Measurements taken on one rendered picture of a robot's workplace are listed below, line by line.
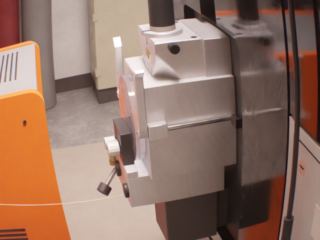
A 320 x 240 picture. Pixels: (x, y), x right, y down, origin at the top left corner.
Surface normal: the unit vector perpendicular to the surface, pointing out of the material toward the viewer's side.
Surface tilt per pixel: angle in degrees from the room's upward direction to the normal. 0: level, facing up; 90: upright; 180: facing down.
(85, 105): 0
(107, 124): 0
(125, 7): 90
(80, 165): 0
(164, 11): 90
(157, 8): 90
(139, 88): 90
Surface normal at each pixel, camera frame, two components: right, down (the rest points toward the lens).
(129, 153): 0.24, 0.38
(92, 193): -0.07, -0.91
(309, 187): -0.97, 0.15
